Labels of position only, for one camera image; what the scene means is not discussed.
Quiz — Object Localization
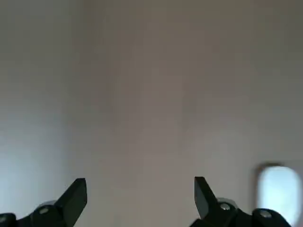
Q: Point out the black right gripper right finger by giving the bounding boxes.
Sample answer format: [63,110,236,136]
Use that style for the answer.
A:
[189,176,292,227]

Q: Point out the white mouse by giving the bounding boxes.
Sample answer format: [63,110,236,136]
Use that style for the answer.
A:
[257,164,299,225]

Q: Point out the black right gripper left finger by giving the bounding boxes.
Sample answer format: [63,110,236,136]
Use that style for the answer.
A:
[0,178,88,227]

